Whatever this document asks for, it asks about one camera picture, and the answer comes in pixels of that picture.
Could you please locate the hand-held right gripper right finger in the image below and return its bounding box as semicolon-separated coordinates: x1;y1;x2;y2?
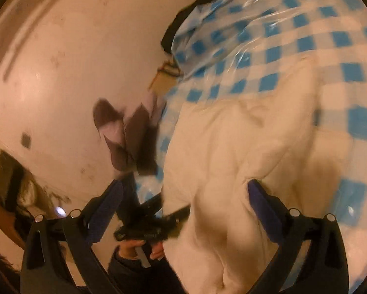
247;179;350;294

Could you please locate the person's dark fur-trimmed coat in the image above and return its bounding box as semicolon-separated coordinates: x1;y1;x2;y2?
0;246;22;294

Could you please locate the black cloth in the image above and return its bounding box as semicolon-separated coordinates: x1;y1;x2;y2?
161;0;244;52

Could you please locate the person's left hand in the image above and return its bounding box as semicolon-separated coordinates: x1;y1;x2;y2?
118;239;166;264

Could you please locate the person's left forearm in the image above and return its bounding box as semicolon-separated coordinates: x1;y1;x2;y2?
108;249;185;294

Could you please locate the brown purple cloth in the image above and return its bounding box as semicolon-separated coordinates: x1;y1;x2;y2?
92;93;167;176

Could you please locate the blue white checkered bed sheet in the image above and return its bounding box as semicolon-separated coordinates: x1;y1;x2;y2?
134;0;367;294

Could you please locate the white padded jacket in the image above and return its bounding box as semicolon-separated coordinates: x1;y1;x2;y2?
159;57;353;294

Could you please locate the cardboard box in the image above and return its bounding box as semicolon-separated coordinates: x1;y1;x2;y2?
148;61;184;96

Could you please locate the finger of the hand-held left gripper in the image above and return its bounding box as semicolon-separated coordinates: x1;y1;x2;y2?
163;205;191;223
139;194;165;214

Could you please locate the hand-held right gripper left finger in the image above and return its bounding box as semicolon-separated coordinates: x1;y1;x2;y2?
20;178;125;294

